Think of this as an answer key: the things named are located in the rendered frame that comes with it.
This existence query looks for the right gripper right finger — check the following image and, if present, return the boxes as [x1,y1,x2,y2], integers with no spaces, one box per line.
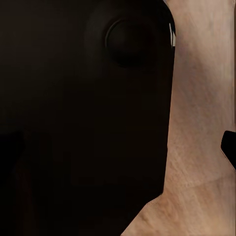
[221,131,236,169]

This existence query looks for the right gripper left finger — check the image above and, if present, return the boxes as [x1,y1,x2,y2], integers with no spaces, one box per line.
[0,131,25,189]

